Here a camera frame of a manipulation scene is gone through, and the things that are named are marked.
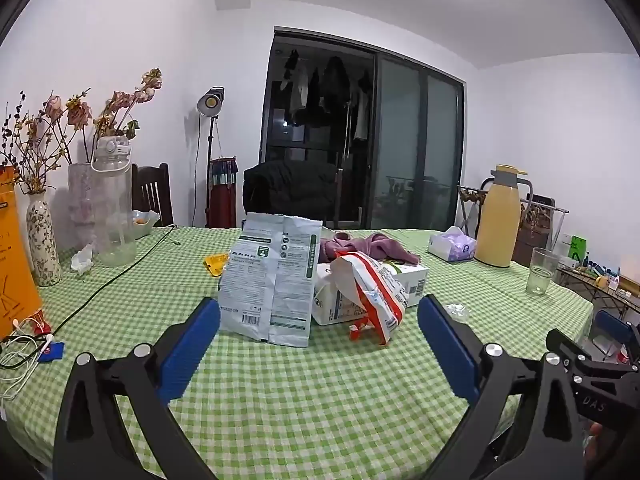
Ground floral ceramic vase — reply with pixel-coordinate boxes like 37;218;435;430
26;192;62;288

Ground dark wooden chair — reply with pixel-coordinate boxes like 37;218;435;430
131;162;174;229

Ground clear drinking glass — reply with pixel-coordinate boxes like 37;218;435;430
525;247;562;297

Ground green checked tablecloth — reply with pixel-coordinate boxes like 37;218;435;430
0;225;596;480

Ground black cable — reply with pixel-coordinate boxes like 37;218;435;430
47;224;178;337

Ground dried rose bouquet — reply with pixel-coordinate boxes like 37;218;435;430
42;67;163;166

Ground large clear water bottle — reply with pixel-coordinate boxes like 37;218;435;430
90;135;137;267

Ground folding camp table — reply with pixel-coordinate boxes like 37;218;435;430
555;260;640;321

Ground yellow wrapper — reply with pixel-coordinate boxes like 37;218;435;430
203;254;230;277

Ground white tissue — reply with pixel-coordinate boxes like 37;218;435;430
70;244;96;276

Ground small blue tag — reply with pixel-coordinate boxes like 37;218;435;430
38;341;66;363

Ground yellow thermos jug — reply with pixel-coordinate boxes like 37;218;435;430
473;164;529;268

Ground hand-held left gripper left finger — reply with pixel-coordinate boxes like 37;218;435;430
54;297;222;480

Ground purple tissue box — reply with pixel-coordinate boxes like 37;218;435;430
427;226;477;263

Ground metal drying rack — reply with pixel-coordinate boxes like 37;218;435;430
456;177;571;251

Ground black jacket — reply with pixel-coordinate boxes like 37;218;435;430
243;160;347;224

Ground purple cloth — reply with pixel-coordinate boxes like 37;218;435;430
319;231;422;267

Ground pink glass vase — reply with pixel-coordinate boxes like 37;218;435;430
67;162;101;252

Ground row of hanging clothes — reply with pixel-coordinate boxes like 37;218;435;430
280;50;376;143

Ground white green-print carton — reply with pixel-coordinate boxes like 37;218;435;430
311;260;431;327

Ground white green snack bag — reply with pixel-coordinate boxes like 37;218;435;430
218;212;323;349

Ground assorted small bottles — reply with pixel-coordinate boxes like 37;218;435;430
585;259;640;295

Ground blue folding chair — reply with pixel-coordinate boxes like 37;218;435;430
594;309;638;361

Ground white earphone cable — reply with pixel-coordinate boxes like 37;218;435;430
0;316;55;423

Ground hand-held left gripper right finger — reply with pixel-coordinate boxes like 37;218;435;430
417;294;587;480

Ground red white plastic bag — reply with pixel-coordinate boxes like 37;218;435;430
331;250;408;347

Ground studio lamp on stand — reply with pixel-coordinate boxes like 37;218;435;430
195;86;227;229

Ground glass bowl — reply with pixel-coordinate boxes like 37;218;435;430
131;209;162;239

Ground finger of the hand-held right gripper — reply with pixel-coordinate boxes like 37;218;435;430
546;329;640;386

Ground brown cabinet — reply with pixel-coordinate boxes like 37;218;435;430
512;195;558;267

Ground dried branch bouquet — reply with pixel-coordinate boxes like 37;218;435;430
0;87;93;196

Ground orange box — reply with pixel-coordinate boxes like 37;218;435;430
0;164;44;342

